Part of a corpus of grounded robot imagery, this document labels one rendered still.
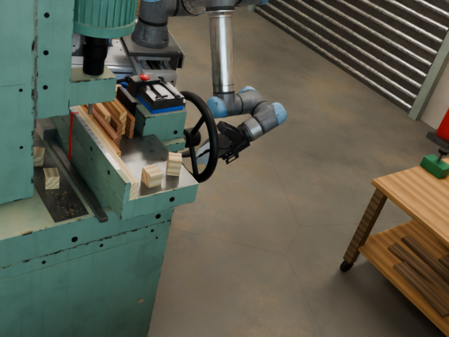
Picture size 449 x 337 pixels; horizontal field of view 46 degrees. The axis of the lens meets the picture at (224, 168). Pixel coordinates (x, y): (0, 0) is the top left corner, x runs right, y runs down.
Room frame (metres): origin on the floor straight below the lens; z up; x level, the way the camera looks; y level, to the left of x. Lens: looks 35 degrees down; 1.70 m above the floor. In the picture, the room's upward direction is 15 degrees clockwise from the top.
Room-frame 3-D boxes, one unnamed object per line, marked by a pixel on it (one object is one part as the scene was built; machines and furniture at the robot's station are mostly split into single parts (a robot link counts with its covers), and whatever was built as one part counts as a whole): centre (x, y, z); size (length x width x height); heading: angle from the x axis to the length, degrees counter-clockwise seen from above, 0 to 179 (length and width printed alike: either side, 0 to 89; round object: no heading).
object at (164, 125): (1.31, 0.24, 0.91); 0.15 x 0.14 x 0.09; 43
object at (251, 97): (1.71, -0.03, 0.83); 0.11 x 0.11 x 0.08; 42
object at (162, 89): (1.31, 0.24, 0.99); 0.13 x 0.11 x 0.06; 43
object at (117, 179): (1.15, 0.40, 0.93); 0.60 x 0.02 x 0.06; 43
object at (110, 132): (1.19, 0.36, 0.92); 0.25 x 0.02 x 0.05; 43
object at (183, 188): (1.25, 0.30, 0.87); 0.61 x 0.30 x 0.06; 43
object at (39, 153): (1.11, 0.49, 0.82); 0.04 x 0.03 x 0.03; 17
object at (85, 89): (1.16, 0.39, 1.03); 0.14 x 0.07 x 0.09; 133
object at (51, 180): (1.04, 0.42, 0.82); 0.04 x 0.03 x 0.04; 32
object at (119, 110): (1.25, 0.35, 0.94); 0.16 x 0.02 x 0.07; 43
